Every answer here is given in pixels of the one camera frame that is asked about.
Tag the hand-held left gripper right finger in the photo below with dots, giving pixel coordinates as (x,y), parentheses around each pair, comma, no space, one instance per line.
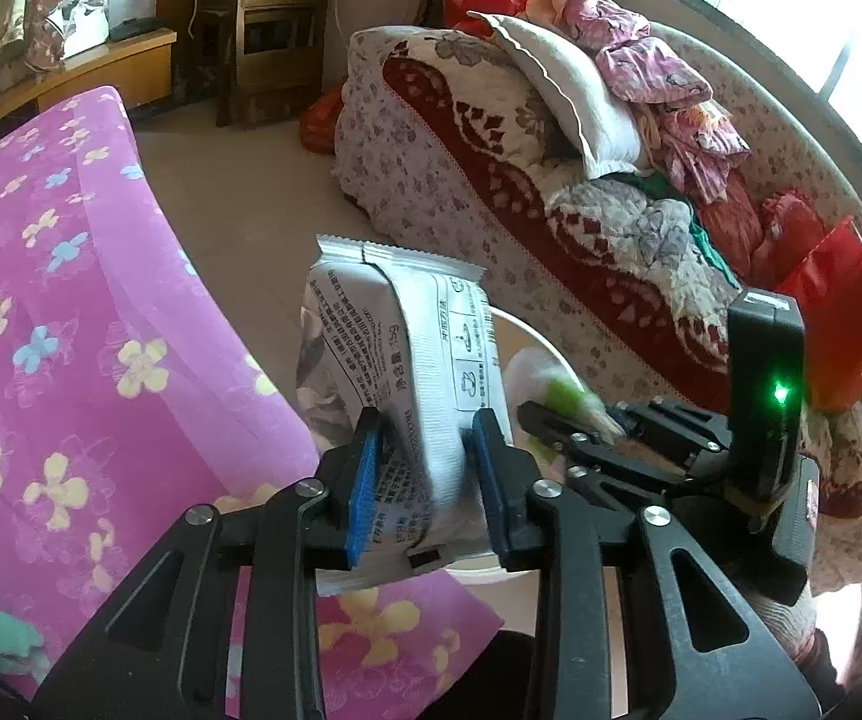
(486,484)

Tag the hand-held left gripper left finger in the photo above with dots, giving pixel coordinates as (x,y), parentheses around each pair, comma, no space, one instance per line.
(367,487)

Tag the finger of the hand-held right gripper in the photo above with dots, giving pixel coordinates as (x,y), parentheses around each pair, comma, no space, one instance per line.
(551,424)
(686,435)

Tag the green and white wrapper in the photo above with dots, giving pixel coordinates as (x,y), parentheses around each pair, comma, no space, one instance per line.
(551,390)

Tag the white plastic bucket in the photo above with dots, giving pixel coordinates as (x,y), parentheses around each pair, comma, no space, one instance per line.
(492,567)

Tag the silver snack packet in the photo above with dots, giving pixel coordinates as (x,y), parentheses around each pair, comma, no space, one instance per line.
(416,330)

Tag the person's right forearm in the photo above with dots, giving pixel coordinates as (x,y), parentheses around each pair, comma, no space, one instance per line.
(784,622)

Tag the red paper bag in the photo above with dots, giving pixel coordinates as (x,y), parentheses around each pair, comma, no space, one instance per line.
(844,315)

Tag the floral covered sofa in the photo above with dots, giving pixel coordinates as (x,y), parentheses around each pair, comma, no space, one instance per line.
(416,165)

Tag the red white patterned quilt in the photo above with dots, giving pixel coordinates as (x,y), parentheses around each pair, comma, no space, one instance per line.
(476,127)

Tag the pink floral tablecloth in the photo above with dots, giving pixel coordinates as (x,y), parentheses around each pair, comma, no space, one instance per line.
(101,315)

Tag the white pillow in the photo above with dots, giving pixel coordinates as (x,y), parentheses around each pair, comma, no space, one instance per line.
(573,90)

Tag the pink floral clothing pile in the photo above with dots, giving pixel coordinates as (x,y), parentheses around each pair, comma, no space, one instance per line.
(626,52)

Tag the orange plastic bag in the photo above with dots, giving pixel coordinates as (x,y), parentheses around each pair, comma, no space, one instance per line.
(322,120)

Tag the window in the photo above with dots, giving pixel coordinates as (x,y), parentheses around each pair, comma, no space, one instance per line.
(776,0)

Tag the wooden chair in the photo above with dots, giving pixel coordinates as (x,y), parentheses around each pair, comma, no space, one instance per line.
(266,22)

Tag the wooden cabinet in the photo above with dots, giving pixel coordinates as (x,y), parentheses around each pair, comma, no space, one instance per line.
(101,67)

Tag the flat black device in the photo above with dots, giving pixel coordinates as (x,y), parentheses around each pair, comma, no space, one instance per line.
(131,28)

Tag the dark red floral cloth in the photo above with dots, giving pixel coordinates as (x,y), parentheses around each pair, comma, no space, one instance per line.
(56,15)

